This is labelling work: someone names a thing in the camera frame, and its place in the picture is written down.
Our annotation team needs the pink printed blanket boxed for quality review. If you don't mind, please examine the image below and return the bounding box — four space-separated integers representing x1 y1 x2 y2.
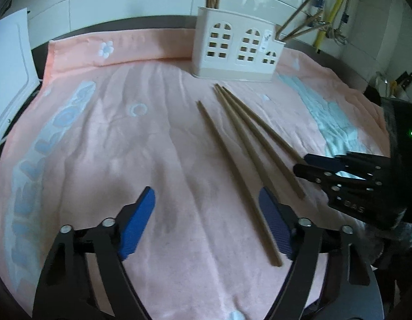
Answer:
0 28 393 320

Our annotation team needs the metal water valve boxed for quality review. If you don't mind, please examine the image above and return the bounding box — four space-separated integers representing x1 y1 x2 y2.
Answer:
326 23 347 45

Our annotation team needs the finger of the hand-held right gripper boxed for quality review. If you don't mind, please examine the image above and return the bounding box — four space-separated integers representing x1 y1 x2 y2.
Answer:
293 163 384 192
303 151 384 174

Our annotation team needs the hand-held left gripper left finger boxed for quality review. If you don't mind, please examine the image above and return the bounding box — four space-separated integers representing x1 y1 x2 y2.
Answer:
33 186 156 320

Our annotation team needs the white plastic utensil holder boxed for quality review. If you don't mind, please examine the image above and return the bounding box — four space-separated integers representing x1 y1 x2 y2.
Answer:
191 6 287 83

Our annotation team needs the yellow gas pipe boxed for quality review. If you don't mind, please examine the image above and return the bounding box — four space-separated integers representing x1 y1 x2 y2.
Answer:
313 0 357 52

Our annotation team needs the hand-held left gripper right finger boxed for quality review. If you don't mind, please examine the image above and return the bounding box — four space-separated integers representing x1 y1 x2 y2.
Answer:
258 187 385 320

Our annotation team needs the white board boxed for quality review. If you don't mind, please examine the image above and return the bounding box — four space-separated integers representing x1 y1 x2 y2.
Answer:
0 7 42 149

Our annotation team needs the dark cloth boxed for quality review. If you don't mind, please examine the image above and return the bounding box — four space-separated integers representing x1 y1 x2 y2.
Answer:
356 222 412 307

